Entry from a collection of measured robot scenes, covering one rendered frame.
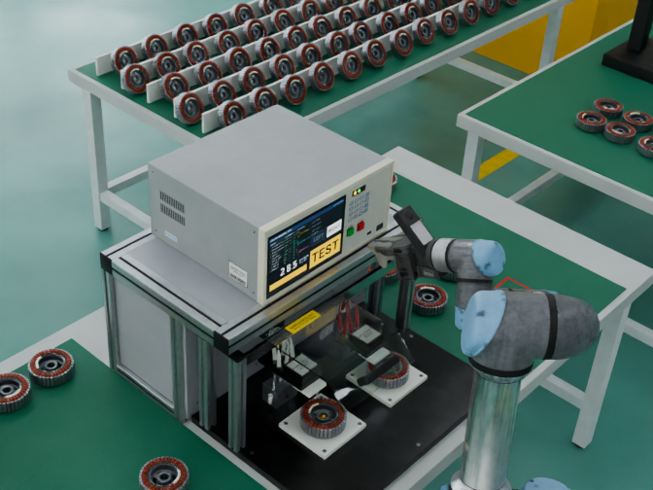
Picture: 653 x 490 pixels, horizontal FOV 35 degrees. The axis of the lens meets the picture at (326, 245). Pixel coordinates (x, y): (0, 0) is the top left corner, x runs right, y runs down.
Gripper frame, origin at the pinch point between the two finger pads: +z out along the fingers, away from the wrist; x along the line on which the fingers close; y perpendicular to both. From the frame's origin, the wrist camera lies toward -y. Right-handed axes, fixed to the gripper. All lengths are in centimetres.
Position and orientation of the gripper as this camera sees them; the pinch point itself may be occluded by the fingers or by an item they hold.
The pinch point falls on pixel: (372, 242)
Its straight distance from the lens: 242.1
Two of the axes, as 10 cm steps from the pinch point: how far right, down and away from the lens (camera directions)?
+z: -6.9, -0.4, 7.2
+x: 6.7, -4.0, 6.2
